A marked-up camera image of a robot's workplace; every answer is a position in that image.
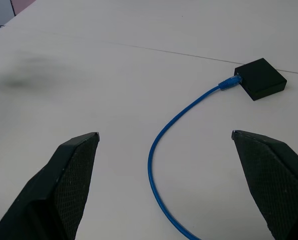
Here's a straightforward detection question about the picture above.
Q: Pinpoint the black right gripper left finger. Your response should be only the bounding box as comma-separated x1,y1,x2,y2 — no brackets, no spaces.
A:
0,131,101,240

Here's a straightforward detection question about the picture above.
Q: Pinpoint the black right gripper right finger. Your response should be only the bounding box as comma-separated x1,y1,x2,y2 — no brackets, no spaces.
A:
231,129,298,240

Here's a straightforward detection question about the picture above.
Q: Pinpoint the small black box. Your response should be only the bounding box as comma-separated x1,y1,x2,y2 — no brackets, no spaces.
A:
234,57,288,102

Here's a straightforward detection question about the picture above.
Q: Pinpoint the blue Ethernet cable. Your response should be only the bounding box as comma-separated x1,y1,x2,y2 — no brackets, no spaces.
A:
147,74,243,240

